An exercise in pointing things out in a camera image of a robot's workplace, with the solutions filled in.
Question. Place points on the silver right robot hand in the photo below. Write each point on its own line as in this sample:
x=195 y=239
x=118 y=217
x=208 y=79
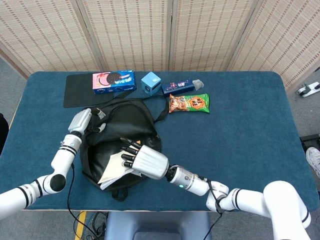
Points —
x=150 y=162

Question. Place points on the light blue cube box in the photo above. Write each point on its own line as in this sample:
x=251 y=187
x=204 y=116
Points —
x=150 y=83

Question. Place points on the white and yellow notebook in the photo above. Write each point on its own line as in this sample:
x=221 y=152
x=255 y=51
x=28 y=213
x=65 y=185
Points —
x=113 y=167

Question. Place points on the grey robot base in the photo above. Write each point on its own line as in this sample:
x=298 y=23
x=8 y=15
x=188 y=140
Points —
x=157 y=225

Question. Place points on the blue table cloth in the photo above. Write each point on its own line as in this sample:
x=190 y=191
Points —
x=237 y=137

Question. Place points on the green orange snack bag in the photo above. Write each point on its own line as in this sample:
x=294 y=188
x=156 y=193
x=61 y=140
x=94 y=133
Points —
x=190 y=103

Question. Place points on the white floor device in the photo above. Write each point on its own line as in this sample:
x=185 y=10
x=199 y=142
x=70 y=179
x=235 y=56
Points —
x=308 y=89

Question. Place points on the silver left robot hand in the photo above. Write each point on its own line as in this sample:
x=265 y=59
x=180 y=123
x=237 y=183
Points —
x=78 y=121

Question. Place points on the dark blue long box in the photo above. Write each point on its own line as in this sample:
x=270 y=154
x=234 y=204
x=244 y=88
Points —
x=177 y=87

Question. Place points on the black backpack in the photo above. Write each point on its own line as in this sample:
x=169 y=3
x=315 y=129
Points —
x=130 y=120

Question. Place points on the grey crumpled wrapper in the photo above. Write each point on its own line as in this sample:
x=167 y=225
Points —
x=198 y=84

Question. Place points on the blue cookie box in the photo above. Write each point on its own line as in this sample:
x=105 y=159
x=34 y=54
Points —
x=115 y=82

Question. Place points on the black flat mat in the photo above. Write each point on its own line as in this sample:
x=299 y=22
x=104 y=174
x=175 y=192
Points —
x=77 y=92

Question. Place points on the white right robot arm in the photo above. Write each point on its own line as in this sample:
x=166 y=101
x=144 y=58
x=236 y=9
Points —
x=190 y=182

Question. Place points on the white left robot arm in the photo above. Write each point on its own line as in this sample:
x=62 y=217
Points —
x=62 y=155

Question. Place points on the woven folding screen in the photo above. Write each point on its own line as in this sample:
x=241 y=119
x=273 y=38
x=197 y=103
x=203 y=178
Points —
x=137 y=32

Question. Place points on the black floor box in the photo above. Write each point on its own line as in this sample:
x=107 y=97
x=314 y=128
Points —
x=311 y=140

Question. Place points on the grey sneaker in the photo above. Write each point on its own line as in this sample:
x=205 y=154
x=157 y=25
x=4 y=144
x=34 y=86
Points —
x=313 y=157

